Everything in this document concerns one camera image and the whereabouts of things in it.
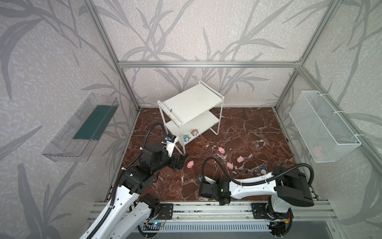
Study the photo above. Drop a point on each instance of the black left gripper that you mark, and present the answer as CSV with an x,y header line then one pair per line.
x,y
178,161

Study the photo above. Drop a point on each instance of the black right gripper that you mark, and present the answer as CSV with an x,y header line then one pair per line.
x,y
203,189

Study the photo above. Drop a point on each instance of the blue cat figure teal hat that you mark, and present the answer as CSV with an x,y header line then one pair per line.
x,y
186,138

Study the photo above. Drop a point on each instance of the blue cat figure flower collar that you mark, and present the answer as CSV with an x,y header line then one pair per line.
x,y
195,132

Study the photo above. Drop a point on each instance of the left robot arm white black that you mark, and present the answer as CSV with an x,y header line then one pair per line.
x,y
127,209

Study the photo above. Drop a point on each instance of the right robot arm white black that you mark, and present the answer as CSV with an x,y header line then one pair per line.
x,y
285,187

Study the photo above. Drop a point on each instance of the white two-tier metal shelf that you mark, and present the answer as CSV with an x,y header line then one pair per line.
x,y
189,110

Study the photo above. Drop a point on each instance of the pink pig toy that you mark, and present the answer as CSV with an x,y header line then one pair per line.
x,y
230,166
190,164
221,150
240,159

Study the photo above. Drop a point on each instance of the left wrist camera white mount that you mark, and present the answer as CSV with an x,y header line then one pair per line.
x,y
170,143

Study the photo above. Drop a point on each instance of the clear plastic wall bin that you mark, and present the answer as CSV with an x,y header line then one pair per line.
x,y
78,138

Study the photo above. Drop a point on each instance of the white wire mesh basket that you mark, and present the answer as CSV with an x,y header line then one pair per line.
x,y
325,133

